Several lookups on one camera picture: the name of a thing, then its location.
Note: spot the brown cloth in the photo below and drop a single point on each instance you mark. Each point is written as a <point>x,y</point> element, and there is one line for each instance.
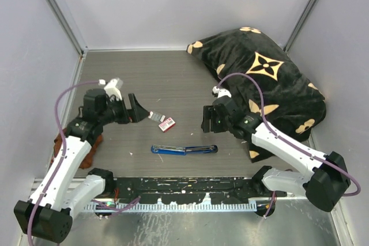
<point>88,159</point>

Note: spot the white slotted cable duct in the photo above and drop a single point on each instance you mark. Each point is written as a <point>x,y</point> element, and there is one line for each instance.
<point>202,207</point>

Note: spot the black floral plush blanket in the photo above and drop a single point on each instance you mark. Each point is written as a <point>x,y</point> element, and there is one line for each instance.
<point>262,78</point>

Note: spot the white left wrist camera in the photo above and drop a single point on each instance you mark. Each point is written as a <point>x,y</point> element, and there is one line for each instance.
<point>112,88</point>

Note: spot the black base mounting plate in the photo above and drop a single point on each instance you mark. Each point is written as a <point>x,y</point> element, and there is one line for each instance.
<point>186,190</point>

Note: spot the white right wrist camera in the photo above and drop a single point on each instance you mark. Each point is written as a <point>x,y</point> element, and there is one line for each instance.
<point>220,92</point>

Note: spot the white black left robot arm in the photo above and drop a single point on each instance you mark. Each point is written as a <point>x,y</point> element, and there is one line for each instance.
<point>49,212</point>

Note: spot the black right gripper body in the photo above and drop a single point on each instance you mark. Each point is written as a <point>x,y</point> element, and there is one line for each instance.
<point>218,124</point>

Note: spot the red staple box sleeve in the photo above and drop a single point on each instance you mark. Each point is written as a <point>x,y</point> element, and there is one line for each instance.
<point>167,124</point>

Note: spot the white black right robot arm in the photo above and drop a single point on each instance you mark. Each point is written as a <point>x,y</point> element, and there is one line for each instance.
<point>321,178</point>

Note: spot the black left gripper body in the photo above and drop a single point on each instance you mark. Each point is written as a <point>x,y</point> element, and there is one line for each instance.
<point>116,111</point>

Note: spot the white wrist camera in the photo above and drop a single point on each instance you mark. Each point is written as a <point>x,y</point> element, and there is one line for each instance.
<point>220,92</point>
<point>112,88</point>

